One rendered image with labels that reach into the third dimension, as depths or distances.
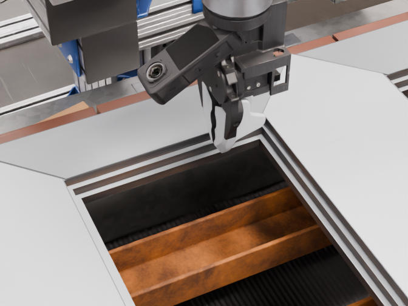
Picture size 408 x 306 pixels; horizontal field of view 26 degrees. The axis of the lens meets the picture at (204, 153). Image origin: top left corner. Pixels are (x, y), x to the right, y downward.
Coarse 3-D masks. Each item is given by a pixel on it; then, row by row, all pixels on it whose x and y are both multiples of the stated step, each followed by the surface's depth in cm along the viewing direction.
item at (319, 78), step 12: (300, 72) 116; (312, 72) 116; (324, 72) 116; (336, 72) 116; (348, 72) 116; (360, 72) 116; (372, 72) 116; (276, 84) 115; (300, 84) 115; (312, 84) 115; (324, 84) 115; (336, 84) 115; (348, 84) 115; (276, 96) 113; (288, 96) 113; (300, 96) 113; (312, 96) 113; (264, 108) 111; (276, 108) 111
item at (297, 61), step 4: (292, 56) 119; (296, 56) 119; (300, 56) 119; (304, 56) 119; (292, 60) 118; (296, 60) 118; (300, 60) 118; (304, 60) 118; (308, 60) 118; (312, 60) 118; (316, 60) 118; (320, 60) 118; (292, 64) 118; (296, 64) 118; (300, 64) 118; (304, 64) 118; (284, 68) 117; (292, 68) 117; (280, 72) 116
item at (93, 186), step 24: (192, 144) 108; (240, 144) 110; (264, 144) 110; (120, 168) 106; (144, 168) 106; (168, 168) 107; (288, 168) 107; (72, 192) 103; (96, 192) 104; (312, 192) 103; (312, 216) 103; (336, 216) 100; (96, 240) 98; (336, 240) 99; (360, 240) 97; (360, 264) 97; (120, 288) 93; (384, 288) 93
